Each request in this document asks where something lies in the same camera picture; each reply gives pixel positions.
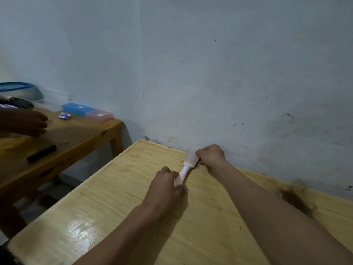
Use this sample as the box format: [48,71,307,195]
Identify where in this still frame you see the person's left hand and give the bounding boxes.
[142,166,188,218]

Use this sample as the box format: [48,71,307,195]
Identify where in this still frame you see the blue plastic box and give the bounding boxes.
[61,102,96,117]

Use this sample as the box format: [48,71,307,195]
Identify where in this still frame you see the small black device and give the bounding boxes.
[7,97,34,110]

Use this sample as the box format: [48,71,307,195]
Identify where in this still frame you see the person's right forearm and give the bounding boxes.
[209,161,353,265]

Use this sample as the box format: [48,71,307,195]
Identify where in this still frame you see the pink hairbrush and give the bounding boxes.
[173,152,200,188]

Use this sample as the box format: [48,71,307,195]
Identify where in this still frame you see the person's right hand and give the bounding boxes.
[195,144,229,177]

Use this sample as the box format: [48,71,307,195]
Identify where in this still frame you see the black handled screwdriver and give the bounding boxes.
[26,139,69,164]

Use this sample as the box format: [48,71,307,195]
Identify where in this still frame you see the dark brown wooden table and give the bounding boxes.
[0,106,124,238]

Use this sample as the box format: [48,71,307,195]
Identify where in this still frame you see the person's left forearm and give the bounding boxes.
[71,204,166,265]

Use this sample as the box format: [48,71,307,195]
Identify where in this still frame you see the container with blue lid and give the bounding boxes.
[0,82,44,102]

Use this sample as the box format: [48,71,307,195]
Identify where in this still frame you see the pink plastic box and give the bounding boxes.
[85,109,114,123]

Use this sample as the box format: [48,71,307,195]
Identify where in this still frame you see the brown hair clump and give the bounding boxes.
[277,186,318,218]

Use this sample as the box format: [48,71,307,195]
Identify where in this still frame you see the light wooden table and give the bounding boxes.
[7,139,353,265]

